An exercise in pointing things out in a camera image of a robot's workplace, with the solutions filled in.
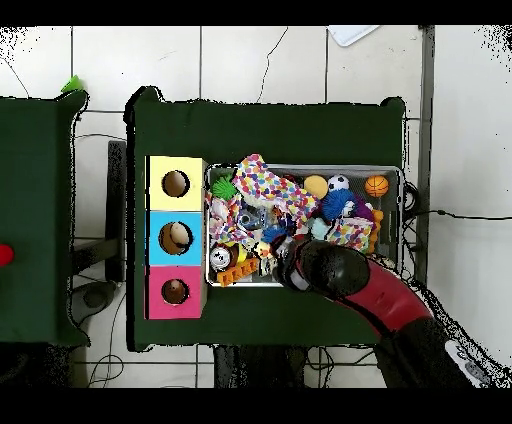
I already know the mint green knitted cloth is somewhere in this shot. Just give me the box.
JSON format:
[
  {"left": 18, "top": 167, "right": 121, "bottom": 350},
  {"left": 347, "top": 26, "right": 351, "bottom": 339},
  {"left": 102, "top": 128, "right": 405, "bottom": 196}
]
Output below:
[{"left": 309, "top": 217, "right": 331, "bottom": 241}]

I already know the orange plastic building brick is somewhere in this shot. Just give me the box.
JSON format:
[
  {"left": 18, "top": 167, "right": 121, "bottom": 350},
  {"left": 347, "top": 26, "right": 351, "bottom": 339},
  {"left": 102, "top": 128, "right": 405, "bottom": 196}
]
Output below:
[{"left": 216, "top": 257, "right": 260, "bottom": 288}]

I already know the colourful dotted cloth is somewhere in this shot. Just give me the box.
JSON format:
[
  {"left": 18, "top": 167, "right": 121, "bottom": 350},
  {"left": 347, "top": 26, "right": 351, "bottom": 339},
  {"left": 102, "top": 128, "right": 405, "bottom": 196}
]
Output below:
[
  {"left": 207, "top": 153, "right": 321, "bottom": 257},
  {"left": 325, "top": 215, "right": 375, "bottom": 253}
]

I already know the purple spiky toy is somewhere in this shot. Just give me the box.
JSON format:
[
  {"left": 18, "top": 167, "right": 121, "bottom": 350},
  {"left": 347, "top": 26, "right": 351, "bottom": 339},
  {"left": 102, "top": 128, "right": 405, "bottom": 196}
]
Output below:
[{"left": 353, "top": 197, "right": 376, "bottom": 221}]

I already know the wooden box with three holes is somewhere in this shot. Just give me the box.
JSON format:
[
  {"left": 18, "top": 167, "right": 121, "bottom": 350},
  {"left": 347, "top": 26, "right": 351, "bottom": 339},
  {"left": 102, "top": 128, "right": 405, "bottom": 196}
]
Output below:
[{"left": 143, "top": 154, "right": 209, "bottom": 321}]

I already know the shallow metal mesh bin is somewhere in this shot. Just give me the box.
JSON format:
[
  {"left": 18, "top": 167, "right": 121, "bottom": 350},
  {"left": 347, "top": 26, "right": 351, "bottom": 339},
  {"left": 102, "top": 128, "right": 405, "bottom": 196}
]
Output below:
[{"left": 204, "top": 161, "right": 403, "bottom": 288}]

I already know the green spiky ball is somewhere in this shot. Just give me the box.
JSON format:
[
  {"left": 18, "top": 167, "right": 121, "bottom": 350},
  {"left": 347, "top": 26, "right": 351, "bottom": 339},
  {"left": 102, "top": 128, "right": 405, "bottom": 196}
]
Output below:
[{"left": 210, "top": 173, "right": 240, "bottom": 201}]

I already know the orange foam cylinder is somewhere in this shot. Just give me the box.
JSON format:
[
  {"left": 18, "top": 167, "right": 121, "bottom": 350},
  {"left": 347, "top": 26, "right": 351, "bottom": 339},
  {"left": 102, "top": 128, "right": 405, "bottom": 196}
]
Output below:
[{"left": 302, "top": 174, "right": 329, "bottom": 200}]

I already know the blue spiky ball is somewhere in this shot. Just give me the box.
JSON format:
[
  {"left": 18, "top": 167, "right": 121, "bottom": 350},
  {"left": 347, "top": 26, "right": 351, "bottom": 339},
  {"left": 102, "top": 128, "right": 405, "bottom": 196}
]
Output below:
[{"left": 320, "top": 187, "right": 357, "bottom": 223}]

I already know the dark green tablecloth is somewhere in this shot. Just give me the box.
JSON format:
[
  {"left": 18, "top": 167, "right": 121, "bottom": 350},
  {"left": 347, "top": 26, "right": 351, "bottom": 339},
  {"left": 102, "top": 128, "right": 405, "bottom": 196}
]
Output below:
[
  {"left": 0, "top": 90, "right": 91, "bottom": 347},
  {"left": 125, "top": 85, "right": 407, "bottom": 353}
]

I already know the small orange basketball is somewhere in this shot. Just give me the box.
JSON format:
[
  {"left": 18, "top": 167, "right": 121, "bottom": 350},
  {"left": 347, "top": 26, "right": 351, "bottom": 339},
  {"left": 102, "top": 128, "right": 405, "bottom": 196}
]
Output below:
[{"left": 364, "top": 174, "right": 390, "bottom": 199}]

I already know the white board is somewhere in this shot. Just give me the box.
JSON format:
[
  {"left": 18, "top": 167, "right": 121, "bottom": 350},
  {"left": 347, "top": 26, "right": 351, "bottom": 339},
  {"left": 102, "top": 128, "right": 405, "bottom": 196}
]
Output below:
[{"left": 326, "top": 25, "right": 381, "bottom": 48}]

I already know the bright green object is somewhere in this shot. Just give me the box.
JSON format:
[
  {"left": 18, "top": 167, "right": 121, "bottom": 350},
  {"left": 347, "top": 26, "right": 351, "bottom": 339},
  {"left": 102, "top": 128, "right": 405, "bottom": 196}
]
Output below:
[{"left": 60, "top": 74, "right": 86, "bottom": 94}]

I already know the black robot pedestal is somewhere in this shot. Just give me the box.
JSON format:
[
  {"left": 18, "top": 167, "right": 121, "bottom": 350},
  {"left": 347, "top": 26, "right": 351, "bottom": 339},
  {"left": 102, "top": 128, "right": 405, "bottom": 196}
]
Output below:
[{"left": 213, "top": 344, "right": 309, "bottom": 388}]

